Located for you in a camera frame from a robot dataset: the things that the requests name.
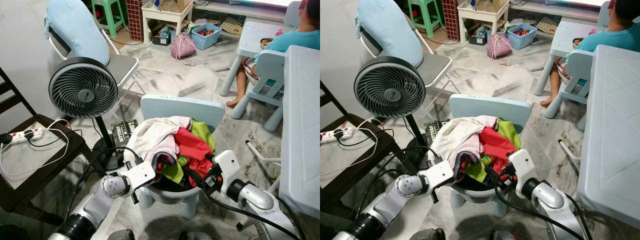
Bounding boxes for green and black circuit box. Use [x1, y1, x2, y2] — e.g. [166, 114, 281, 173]
[424, 119, 446, 148]
[110, 119, 139, 149]

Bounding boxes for white and pink garment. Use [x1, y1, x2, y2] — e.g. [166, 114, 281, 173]
[122, 116, 194, 171]
[429, 115, 501, 173]

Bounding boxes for green plastic stool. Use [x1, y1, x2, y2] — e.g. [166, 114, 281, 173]
[407, 0, 445, 38]
[91, 0, 129, 39]

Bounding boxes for red garment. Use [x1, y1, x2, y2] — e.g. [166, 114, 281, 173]
[171, 126, 216, 190]
[476, 126, 519, 182]

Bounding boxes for pale blue plastic chair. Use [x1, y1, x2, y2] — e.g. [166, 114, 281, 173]
[447, 93, 533, 221]
[136, 94, 226, 221]

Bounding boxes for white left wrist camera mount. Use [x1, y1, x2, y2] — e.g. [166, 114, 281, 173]
[121, 161, 157, 191]
[424, 160, 455, 189]

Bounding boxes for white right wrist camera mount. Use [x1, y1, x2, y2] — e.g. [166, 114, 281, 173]
[212, 149, 242, 194]
[506, 148, 536, 194]

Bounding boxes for pale blue folding table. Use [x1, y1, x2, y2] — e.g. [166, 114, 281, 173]
[557, 44, 640, 232]
[245, 45, 321, 221]

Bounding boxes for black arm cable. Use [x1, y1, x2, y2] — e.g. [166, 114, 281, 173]
[369, 145, 446, 211]
[64, 146, 147, 222]
[492, 177, 593, 240]
[199, 184, 302, 240]

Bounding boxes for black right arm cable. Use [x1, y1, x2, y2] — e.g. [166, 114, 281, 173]
[492, 177, 593, 240]
[199, 184, 302, 240]

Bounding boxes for blue toy bin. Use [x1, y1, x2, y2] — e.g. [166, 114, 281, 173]
[506, 23, 539, 50]
[190, 23, 223, 50]

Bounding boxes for child in teal shirt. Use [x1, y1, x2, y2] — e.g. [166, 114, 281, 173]
[226, 0, 321, 108]
[540, 0, 640, 107]

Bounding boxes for black standing fan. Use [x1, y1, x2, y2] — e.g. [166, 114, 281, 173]
[48, 56, 127, 172]
[353, 55, 432, 170]

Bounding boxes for white power strip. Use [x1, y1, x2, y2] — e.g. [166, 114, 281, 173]
[7, 127, 46, 146]
[322, 127, 357, 146]

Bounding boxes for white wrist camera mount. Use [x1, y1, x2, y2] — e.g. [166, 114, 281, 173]
[506, 148, 536, 194]
[212, 149, 242, 194]
[424, 160, 455, 189]
[121, 161, 157, 191]

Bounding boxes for small pale blue kids chair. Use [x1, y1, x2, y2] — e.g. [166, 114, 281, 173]
[544, 49, 597, 132]
[231, 50, 287, 132]

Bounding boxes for white power cable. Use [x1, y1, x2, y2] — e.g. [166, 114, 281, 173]
[0, 118, 72, 178]
[320, 118, 378, 177]

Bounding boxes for pale blue pillow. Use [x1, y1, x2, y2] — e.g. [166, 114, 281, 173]
[43, 0, 111, 67]
[354, 0, 425, 69]

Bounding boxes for red brick pillar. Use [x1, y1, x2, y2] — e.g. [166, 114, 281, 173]
[125, 0, 145, 43]
[442, 0, 461, 42]

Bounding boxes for grey folding chair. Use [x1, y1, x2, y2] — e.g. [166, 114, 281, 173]
[356, 22, 459, 108]
[46, 25, 147, 108]

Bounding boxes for white low shelf table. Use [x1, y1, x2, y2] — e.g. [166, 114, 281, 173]
[457, 0, 511, 46]
[141, 0, 195, 46]

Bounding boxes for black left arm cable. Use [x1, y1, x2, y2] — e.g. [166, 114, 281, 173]
[64, 146, 147, 222]
[369, 145, 446, 211]

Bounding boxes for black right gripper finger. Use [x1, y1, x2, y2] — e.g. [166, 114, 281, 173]
[482, 164, 502, 184]
[182, 166, 206, 188]

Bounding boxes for pink backpack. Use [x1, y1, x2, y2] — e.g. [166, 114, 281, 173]
[486, 33, 514, 61]
[170, 33, 198, 61]

